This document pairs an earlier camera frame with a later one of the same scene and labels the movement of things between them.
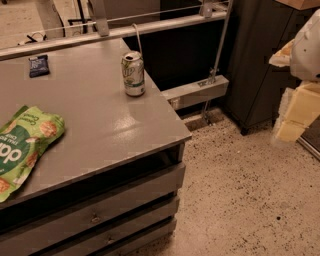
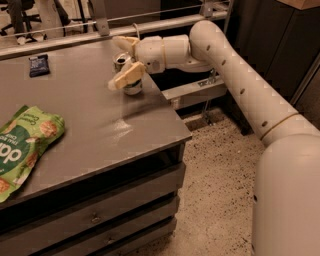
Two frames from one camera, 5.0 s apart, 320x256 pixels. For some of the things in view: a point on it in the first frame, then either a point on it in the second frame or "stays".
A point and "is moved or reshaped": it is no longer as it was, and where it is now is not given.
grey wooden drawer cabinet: [111, 184] stays
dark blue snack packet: [39, 66] stays
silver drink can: [133, 71] is moved or reshaped
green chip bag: [23, 137] stays
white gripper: [307, 55] to [150, 53]
